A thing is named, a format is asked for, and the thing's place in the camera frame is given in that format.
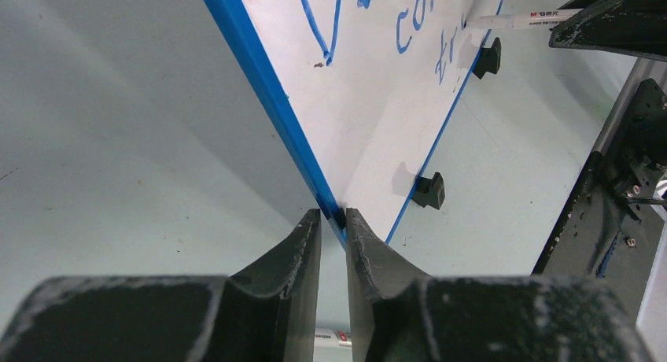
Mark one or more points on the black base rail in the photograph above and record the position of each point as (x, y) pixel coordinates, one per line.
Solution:
(609, 227)

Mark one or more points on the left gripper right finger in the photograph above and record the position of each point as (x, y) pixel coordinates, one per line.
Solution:
(400, 313)

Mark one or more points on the right black whiteboard clip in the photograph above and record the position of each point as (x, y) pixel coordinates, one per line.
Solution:
(489, 59)

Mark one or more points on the black whiteboard marker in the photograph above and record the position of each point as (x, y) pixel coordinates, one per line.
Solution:
(327, 338)

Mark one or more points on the blue framed whiteboard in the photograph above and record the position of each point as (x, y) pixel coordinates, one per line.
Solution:
(360, 91)

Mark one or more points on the left black whiteboard clip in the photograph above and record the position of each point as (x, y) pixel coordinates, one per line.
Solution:
(429, 192)

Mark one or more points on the black whiteboard clip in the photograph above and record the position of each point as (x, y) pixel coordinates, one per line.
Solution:
(489, 59)
(429, 192)

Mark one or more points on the blue whiteboard marker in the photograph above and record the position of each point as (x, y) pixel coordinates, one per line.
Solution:
(538, 19)

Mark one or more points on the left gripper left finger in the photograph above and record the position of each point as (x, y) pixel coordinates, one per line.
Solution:
(264, 312)

